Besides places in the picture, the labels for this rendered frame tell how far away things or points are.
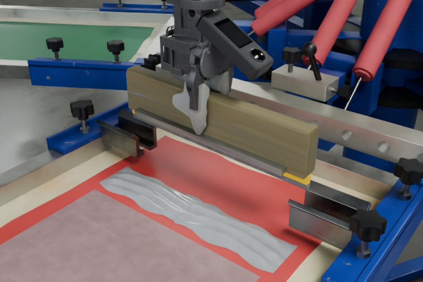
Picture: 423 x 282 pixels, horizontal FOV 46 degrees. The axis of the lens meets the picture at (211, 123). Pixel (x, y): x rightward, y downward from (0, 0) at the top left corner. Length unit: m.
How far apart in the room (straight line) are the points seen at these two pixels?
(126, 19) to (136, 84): 0.99
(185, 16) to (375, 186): 0.42
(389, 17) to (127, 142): 0.65
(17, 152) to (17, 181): 2.15
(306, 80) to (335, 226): 0.38
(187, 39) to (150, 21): 1.08
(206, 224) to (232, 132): 0.15
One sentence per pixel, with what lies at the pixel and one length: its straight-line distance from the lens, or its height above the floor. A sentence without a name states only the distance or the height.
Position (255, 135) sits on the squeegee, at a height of 1.11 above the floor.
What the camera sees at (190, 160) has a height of 0.95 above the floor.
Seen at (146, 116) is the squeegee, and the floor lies 1.08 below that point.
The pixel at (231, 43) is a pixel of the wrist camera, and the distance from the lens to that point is 0.70.
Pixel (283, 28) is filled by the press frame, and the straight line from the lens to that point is 1.43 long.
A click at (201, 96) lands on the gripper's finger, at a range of 0.75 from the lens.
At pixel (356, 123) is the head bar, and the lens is 0.94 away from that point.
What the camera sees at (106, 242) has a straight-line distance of 0.78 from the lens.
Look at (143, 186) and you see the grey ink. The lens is 0.88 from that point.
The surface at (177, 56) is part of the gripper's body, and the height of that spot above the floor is 1.20.
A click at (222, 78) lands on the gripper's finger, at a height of 1.16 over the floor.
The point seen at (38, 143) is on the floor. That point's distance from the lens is 3.11.
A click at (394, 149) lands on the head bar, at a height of 1.02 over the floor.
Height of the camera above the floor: 1.46
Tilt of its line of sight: 27 degrees down
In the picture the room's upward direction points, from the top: straight up
